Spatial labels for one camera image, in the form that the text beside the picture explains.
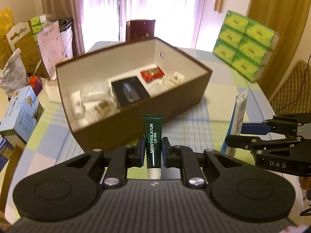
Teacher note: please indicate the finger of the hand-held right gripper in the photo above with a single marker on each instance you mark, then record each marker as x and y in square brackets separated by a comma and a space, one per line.
[254, 128]
[243, 142]

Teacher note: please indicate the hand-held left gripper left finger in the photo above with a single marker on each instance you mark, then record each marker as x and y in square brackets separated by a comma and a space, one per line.
[140, 153]

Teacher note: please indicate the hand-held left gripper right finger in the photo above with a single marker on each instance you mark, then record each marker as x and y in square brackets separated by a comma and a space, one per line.
[165, 153]

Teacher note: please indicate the dark green lip gel tube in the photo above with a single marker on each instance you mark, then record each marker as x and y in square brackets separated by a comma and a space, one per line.
[152, 140]

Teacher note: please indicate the white squeeze tube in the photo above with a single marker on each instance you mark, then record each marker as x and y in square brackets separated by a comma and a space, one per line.
[239, 111]

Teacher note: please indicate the brown cardboard storage box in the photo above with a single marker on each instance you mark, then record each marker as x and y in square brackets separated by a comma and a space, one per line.
[170, 102]

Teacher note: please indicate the cotton swab packet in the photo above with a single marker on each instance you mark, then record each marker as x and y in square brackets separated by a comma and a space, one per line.
[104, 106]

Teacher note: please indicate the black product box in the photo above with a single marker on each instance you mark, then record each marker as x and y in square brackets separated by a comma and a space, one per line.
[130, 92]

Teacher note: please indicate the white plastic clip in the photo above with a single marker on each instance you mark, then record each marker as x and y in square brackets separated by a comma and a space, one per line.
[172, 80]

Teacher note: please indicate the small white plastic bottle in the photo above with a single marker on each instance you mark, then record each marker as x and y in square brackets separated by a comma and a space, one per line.
[79, 112]

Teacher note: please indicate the clear box of floss picks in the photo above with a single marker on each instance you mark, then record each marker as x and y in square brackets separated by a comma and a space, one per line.
[93, 93]

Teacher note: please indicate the red foil snack packet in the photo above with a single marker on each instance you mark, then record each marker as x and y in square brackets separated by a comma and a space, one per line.
[151, 74]

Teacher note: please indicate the desktop with checked tablecloth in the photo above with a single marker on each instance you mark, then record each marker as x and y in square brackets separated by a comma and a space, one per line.
[206, 126]

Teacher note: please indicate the woven chair back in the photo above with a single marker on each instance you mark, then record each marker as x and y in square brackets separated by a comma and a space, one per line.
[291, 89]

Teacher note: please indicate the stack of green tissue packs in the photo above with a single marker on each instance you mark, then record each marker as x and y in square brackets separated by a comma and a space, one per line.
[245, 46]

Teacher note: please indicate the wooden door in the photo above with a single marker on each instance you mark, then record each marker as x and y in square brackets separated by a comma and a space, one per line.
[279, 9]

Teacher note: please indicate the maroon box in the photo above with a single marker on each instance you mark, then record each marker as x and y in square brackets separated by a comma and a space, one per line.
[141, 30]

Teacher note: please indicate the light blue cartoon carton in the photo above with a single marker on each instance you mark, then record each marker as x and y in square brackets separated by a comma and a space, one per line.
[21, 116]

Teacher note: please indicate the purple cup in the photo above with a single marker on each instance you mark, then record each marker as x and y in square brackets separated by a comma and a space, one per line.
[35, 85]

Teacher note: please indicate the blue printed box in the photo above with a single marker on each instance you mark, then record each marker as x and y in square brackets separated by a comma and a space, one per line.
[6, 153]

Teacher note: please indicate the white folded bags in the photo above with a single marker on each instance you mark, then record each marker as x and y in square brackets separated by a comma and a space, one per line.
[66, 38]

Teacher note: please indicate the pink mailer bag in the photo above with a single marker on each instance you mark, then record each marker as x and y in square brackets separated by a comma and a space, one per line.
[51, 48]

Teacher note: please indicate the sheer curtain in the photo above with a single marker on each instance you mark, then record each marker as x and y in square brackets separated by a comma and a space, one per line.
[97, 9]

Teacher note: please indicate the silver printed bag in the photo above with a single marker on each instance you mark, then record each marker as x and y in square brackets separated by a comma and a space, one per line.
[13, 72]

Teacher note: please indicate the tan cardboard box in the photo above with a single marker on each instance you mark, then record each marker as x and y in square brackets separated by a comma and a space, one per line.
[24, 51]

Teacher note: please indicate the small green tissue packs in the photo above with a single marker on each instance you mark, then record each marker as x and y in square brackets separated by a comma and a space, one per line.
[37, 24]

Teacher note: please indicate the yellow plastic bag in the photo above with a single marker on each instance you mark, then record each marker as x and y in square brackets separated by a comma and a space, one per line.
[4, 21]

